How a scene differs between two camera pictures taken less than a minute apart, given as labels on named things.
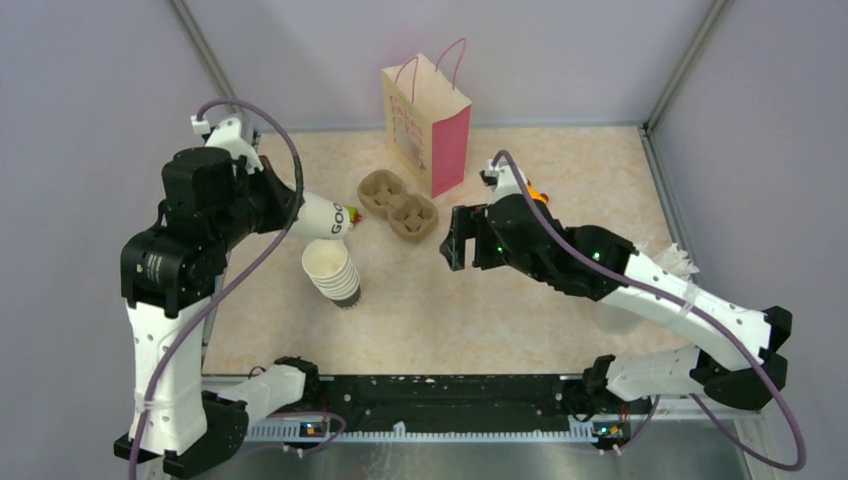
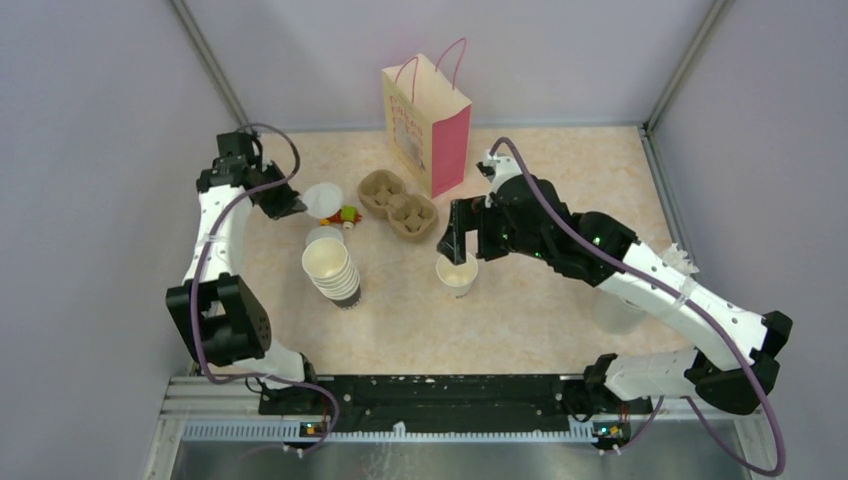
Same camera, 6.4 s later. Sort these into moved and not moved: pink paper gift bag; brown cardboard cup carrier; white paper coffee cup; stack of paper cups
Moved: white paper coffee cup
Not moved: pink paper gift bag; stack of paper cups; brown cardboard cup carrier
